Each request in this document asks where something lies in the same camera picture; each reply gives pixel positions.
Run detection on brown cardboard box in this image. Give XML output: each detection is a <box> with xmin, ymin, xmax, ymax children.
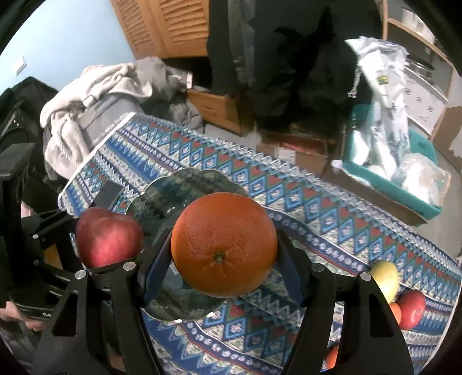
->
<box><xmin>258</xmin><ymin>126</ymin><xmax>331</xmax><ymax>177</ymax></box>

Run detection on black hanging clothes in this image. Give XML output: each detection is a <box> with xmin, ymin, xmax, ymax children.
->
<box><xmin>206</xmin><ymin>0</ymin><xmax>383</xmax><ymax>130</ymax></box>

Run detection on dark glass plate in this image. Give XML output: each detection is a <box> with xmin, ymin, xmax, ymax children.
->
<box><xmin>126</xmin><ymin>168</ymin><xmax>253</xmax><ymax>321</ymax></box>

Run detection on teal storage box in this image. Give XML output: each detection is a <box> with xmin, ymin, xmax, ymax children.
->
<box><xmin>341</xmin><ymin>104</ymin><xmax>443</xmax><ymax>221</ymax></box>

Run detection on red apple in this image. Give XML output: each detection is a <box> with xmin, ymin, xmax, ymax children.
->
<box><xmin>74</xmin><ymin>207</ymin><xmax>145</xmax><ymax>269</ymax></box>
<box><xmin>395</xmin><ymin>289</ymin><xmax>427</xmax><ymax>330</ymax></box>

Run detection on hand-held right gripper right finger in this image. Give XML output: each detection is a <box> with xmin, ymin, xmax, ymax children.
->
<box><xmin>276</xmin><ymin>229</ymin><xmax>414</xmax><ymax>375</ymax></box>

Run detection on pile of white-grey clothes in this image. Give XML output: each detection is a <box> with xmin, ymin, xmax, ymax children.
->
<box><xmin>40</xmin><ymin>63</ymin><xmax>156</xmax><ymax>181</ymax></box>

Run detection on blue patterned tablecloth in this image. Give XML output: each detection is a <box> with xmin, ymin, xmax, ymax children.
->
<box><xmin>58</xmin><ymin>112</ymin><xmax>462</xmax><ymax>375</ymax></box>

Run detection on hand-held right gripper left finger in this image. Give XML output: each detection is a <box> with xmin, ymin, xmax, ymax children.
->
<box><xmin>32</xmin><ymin>227</ymin><xmax>174</xmax><ymax>375</ymax></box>

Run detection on person's left hand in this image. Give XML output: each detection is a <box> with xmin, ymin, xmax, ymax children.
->
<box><xmin>0</xmin><ymin>300</ymin><xmax>47</xmax><ymax>333</ymax></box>

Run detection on wooden drawer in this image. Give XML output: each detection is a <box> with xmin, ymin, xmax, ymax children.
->
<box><xmin>187</xmin><ymin>88</ymin><xmax>253</xmax><ymax>136</ymax></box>

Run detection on medium orange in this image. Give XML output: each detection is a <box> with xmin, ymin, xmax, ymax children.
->
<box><xmin>325</xmin><ymin>344</ymin><xmax>342</xmax><ymax>370</ymax></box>

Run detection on white patterned fabric box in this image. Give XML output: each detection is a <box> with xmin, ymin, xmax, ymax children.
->
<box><xmin>402</xmin><ymin>77</ymin><xmax>448</xmax><ymax>136</ymax></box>

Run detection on wooden shelf unit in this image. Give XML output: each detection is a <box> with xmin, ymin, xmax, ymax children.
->
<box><xmin>383</xmin><ymin>0</ymin><xmax>462</xmax><ymax>152</ymax></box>

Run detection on wooden louvred cabinet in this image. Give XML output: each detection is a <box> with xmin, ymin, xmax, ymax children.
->
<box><xmin>110</xmin><ymin>0</ymin><xmax>210</xmax><ymax>60</ymax></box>

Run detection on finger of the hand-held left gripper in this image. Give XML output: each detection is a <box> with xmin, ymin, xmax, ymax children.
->
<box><xmin>31</xmin><ymin>180</ymin><xmax>123</xmax><ymax>249</ymax></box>
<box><xmin>34</xmin><ymin>252</ymin><xmax>139</xmax><ymax>289</ymax></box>

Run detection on white printed plastic bag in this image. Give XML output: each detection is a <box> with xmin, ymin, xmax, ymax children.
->
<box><xmin>344</xmin><ymin>36</ymin><xmax>410</xmax><ymax>181</ymax></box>

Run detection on black suitcase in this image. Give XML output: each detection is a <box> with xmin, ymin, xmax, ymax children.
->
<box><xmin>0</xmin><ymin>76</ymin><xmax>60</xmax><ymax>159</ymax></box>

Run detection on clear plastic bag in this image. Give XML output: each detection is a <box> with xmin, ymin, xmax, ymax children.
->
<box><xmin>392</xmin><ymin>153</ymin><xmax>452</xmax><ymax>206</ymax></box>

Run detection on large navel orange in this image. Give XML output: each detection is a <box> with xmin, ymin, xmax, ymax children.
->
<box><xmin>170</xmin><ymin>192</ymin><xmax>278</xmax><ymax>298</ymax></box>

